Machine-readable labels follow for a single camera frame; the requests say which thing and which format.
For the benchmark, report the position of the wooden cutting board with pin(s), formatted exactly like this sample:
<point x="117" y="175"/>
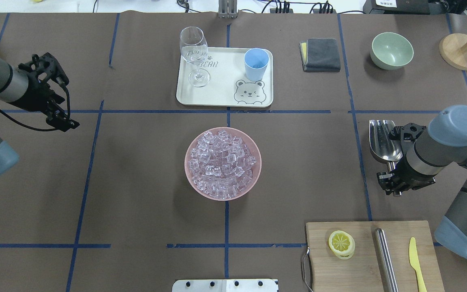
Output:
<point x="362" y="273"/>

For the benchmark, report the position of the pink bowl of ice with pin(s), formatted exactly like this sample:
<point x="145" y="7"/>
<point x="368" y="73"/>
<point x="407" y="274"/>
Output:
<point x="223" y="163"/>

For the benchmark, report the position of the lemon slice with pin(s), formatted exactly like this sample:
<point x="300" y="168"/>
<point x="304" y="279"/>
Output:
<point x="342" y="244"/>

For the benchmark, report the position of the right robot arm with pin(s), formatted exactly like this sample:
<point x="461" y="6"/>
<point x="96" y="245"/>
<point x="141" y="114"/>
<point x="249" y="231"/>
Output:
<point x="416" y="155"/>

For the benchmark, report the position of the yellow plastic knife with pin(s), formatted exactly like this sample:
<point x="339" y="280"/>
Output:
<point x="415" y="264"/>

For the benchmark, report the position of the steel rolling pin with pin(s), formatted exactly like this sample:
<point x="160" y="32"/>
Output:
<point x="385" y="261"/>

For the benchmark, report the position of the clear wine glass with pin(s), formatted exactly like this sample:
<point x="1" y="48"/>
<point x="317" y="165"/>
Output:
<point x="194" y="50"/>

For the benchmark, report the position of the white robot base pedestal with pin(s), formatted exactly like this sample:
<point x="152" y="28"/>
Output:
<point x="226" y="285"/>

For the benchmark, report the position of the grey folded cloth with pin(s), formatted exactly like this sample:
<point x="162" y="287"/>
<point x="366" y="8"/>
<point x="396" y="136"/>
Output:
<point x="320" y="55"/>

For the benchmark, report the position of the cream serving tray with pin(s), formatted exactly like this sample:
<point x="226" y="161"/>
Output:
<point x="228" y="86"/>

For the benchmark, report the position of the green bowl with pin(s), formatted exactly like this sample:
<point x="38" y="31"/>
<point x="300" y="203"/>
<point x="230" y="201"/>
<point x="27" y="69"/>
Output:
<point x="391" y="51"/>

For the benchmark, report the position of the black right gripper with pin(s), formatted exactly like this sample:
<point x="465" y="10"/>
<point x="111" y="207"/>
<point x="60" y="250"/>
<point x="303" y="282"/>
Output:
<point x="403" y="175"/>

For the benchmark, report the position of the steel ice scoop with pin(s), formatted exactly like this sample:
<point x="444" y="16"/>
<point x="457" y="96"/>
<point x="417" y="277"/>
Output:
<point x="383" y="148"/>

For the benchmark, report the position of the blue plastic cup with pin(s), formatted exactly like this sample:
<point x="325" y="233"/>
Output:
<point x="256" y="61"/>

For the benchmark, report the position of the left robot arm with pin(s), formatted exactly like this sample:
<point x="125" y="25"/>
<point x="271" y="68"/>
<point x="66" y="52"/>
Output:
<point x="13" y="85"/>

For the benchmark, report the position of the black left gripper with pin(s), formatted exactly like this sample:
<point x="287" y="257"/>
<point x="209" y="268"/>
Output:
<point x="35" y="98"/>

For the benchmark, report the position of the wooden mug tree stand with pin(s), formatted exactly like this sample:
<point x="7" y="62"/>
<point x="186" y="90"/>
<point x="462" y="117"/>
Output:
<point x="453" y="49"/>

